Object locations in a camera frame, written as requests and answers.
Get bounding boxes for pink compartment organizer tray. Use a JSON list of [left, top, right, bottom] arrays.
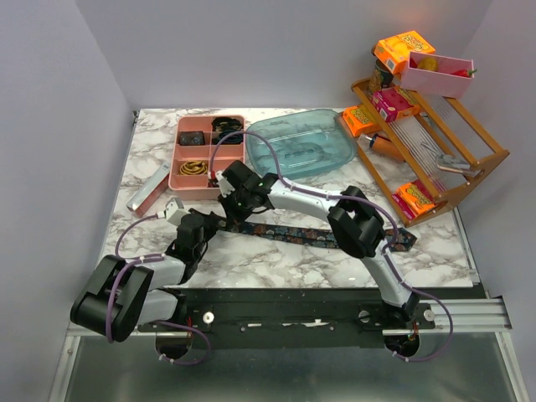
[[168, 115, 245, 201]]

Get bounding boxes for rolled gold tie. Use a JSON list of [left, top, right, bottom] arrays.
[[178, 160, 209, 176]]

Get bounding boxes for wooden dish rack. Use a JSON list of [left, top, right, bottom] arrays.
[[351, 79, 509, 227]]

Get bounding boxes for orange snack box lower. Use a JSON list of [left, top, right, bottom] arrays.
[[392, 180, 436, 220]]

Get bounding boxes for pink snack box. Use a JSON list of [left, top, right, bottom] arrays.
[[372, 86, 420, 123]]

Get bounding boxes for floral patterned necktie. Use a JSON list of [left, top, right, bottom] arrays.
[[218, 219, 417, 252]]

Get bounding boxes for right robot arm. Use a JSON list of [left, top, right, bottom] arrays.
[[210, 161, 420, 328]]

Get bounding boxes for orange snack box middle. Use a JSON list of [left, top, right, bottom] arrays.
[[342, 104, 382, 137]]

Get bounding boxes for pink silver flat box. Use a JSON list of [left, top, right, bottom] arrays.
[[126, 162, 171, 218]]

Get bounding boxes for rolled teal tie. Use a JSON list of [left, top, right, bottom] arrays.
[[212, 131, 244, 145]]

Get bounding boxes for aluminium rail frame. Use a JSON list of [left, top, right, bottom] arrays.
[[49, 298, 529, 401]]

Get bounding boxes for pink rectangular bin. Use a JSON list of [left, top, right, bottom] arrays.
[[400, 52, 475, 99]]

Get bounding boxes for yellow toy fruit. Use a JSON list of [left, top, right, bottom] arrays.
[[417, 57, 438, 72]]

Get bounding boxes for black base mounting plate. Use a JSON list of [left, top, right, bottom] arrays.
[[137, 286, 439, 351]]

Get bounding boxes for red toy pepper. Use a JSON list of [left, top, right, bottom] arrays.
[[452, 69, 477, 78]]

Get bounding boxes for brown snack can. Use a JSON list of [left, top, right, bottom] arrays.
[[368, 59, 394, 94]]

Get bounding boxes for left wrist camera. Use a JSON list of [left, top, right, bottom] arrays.
[[157, 197, 188, 226]]

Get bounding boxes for rolled dark floral tie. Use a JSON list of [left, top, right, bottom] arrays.
[[178, 131, 206, 147]]

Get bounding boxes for orange snack box top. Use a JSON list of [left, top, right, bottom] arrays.
[[374, 30, 436, 74]]

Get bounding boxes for rolled black tie top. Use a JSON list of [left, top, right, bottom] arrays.
[[212, 116, 244, 133]]

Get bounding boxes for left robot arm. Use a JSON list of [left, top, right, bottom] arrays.
[[70, 209, 222, 343]]

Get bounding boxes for orange bottle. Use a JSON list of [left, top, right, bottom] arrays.
[[359, 133, 405, 162]]

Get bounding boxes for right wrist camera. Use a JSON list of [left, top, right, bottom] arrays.
[[214, 170, 235, 198]]

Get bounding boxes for orange snack box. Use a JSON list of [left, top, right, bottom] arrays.
[[374, 30, 436, 74], [392, 180, 436, 220], [342, 104, 382, 137]]

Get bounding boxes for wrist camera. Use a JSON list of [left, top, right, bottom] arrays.
[[214, 170, 235, 198], [157, 197, 188, 226]]

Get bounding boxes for blue transparent plastic tray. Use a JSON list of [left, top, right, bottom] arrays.
[[245, 109, 357, 179]]

